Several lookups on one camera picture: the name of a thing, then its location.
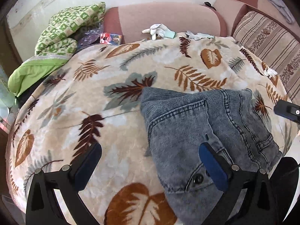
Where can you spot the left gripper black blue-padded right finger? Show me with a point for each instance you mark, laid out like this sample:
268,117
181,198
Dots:
247,196

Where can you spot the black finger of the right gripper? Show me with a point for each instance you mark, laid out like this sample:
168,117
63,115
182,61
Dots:
287,110

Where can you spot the stained glass door panel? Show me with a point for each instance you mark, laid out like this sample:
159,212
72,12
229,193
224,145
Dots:
8,107

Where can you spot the green quilt with patterned cover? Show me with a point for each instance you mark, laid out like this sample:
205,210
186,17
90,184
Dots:
55,45

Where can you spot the striped floral sofa cushion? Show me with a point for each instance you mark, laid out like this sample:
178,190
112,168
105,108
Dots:
276,47

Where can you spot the purple plastic bag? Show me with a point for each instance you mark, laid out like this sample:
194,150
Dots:
89,35

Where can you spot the white glove with teal cuff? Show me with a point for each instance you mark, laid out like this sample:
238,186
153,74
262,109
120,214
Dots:
159,30

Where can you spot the blue denim jeans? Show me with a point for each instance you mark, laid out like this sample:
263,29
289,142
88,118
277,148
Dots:
178,123

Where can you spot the pink upholstered sofa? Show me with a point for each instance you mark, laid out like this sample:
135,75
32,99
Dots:
220,20

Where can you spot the beige leaf-pattern plush blanket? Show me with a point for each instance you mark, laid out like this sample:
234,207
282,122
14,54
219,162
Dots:
95,97

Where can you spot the red and blue small box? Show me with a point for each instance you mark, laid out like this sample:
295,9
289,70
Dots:
111,39

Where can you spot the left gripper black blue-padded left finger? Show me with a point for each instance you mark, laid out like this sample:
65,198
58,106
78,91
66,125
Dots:
42,204

